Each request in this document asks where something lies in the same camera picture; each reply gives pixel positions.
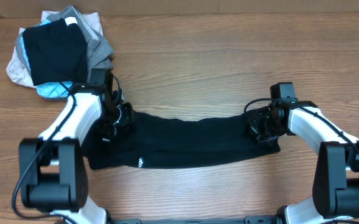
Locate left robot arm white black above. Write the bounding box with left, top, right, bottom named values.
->
left=11, top=84, right=132, bottom=223

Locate folded light blue shirt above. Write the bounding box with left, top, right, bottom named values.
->
left=16, top=19, right=76, bottom=98

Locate black t-shirt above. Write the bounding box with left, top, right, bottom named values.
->
left=81, top=111, right=281, bottom=170

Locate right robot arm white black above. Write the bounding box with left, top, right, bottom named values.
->
left=245, top=98, right=359, bottom=223

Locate folded black shirt on pile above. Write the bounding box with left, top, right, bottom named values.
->
left=22, top=18, right=88, bottom=86

